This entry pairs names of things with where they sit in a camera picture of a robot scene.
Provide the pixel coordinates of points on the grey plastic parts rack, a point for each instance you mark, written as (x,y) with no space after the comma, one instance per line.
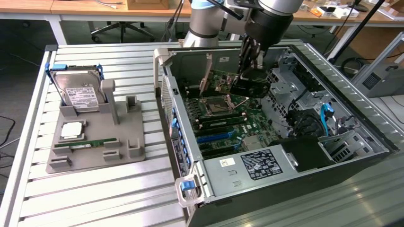
(101,132)

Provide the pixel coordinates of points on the silver CPU chip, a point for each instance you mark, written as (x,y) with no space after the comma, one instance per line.
(73,130)

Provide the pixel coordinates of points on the silver metal disk bay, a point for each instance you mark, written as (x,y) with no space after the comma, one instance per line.
(285,87)

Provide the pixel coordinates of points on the perforated metal disk bay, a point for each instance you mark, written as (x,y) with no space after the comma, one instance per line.
(345,146)

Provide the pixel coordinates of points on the brown cardboard box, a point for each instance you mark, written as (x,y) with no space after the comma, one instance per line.
(149,4)

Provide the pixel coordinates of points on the black office chair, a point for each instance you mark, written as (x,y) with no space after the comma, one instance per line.
(122,28)

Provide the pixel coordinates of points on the metal socket cover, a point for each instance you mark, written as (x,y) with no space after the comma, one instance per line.
(233,100)

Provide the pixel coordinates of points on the blue expansion slot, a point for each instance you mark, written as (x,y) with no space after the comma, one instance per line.
(215,137)

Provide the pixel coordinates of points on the small white box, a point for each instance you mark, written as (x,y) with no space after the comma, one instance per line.
(347,13)

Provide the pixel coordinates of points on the grey computer tower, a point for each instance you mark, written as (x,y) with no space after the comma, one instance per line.
(385,80)

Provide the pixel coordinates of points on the graphics card with metal bracket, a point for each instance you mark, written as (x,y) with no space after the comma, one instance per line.
(250,86)

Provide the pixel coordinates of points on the open black PC case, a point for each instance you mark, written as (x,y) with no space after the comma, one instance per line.
(363,170)

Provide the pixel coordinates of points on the wooden desk with white frame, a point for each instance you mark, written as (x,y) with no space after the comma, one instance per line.
(31,9)
(315,18)

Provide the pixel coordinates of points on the hard disk in blue caddy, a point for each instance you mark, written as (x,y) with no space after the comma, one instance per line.
(79,80)

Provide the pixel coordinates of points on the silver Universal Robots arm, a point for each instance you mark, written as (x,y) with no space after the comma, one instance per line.
(202,23)

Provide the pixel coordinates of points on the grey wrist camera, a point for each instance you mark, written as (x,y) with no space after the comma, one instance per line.
(237,9)

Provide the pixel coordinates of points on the black installed RAM stick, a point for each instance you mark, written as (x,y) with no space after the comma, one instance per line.
(221,123)

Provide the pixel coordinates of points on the green RAM stick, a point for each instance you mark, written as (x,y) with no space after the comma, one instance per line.
(95,143)

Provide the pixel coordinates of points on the black round stand base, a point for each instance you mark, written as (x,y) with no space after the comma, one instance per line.
(361,7)

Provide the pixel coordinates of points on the green motherboard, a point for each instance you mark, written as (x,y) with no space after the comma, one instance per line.
(253,113)

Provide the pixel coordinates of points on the black tripod pole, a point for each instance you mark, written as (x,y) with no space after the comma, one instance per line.
(363,23)

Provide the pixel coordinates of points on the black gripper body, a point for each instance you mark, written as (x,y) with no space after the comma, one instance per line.
(269,28)

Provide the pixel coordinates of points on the CPU socket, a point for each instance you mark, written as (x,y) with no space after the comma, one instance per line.
(217,106)

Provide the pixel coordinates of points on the silver chipset heatsink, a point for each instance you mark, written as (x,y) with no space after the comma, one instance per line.
(253,143)

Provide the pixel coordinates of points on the grey power supply unit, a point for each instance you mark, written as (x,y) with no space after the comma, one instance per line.
(227,179)

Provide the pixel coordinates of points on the black and white desk device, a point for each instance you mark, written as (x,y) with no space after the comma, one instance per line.
(325,11)

